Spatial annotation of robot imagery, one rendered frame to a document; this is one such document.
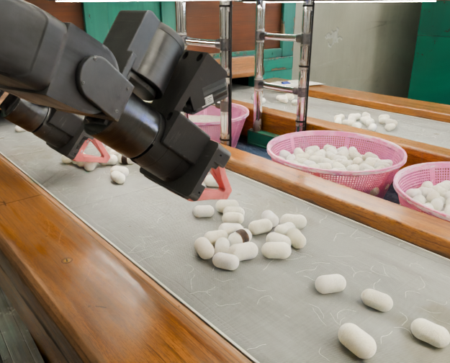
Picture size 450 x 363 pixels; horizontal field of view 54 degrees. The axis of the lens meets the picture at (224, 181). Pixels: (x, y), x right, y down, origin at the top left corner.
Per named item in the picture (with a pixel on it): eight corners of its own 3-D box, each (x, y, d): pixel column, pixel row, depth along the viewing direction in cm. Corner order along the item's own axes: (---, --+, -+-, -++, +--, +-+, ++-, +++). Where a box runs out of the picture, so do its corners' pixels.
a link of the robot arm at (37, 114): (54, 96, 77) (18, 72, 72) (62, 109, 73) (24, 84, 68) (29, 126, 77) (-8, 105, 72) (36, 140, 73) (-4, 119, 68)
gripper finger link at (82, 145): (106, 139, 89) (67, 114, 82) (123, 147, 84) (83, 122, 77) (88, 168, 88) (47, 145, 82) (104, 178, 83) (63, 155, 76)
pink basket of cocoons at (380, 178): (387, 235, 74) (394, 181, 70) (243, 203, 86) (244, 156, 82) (408, 182, 96) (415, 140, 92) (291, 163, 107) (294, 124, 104)
